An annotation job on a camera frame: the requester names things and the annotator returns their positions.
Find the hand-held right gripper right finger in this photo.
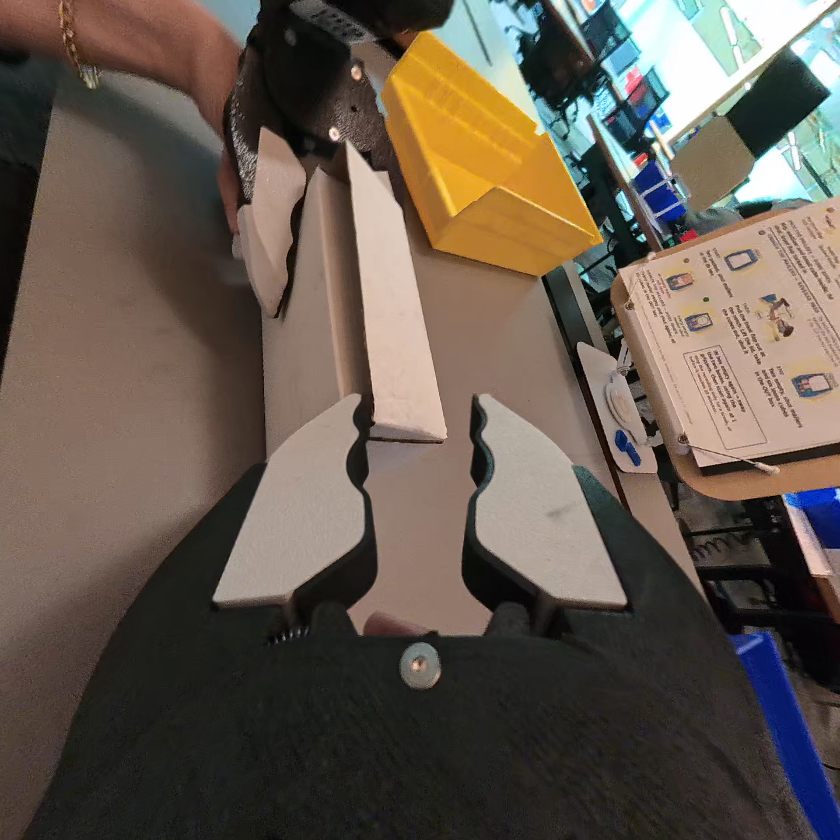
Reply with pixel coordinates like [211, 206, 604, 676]
[461, 394, 629, 632]

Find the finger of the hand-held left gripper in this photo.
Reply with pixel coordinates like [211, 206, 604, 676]
[245, 127, 308, 320]
[232, 203, 256, 265]

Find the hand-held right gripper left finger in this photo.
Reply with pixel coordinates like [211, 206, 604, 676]
[212, 392, 379, 623]

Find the white cardboard box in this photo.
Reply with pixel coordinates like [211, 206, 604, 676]
[261, 140, 449, 462]

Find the person's left forearm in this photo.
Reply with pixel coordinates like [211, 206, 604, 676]
[0, 0, 73, 55]

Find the person's left hand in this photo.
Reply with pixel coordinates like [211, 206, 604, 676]
[92, 0, 263, 235]

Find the white round device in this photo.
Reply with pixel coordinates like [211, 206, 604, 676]
[604, 374, 636, 428]

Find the instruction sheet on clipboard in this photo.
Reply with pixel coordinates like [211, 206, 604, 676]
[610, 197, 840, 504]

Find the black edged side table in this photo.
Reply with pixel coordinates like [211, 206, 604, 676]
[542, 261, 621, 480]

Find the yellow plastic bin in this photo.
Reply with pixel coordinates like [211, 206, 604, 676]
[381, 29, 603, 277]

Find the blue plastic crate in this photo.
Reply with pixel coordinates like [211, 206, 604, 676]
[728, 630, 840, 840]

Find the black panel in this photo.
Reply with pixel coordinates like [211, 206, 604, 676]
[724, 49, 832, 159]

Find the gold bracelet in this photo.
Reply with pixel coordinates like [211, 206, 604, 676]
[56, 0, 103, 91]

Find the blue bin with white frame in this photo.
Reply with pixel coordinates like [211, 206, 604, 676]
[629, 156, 688, 224]

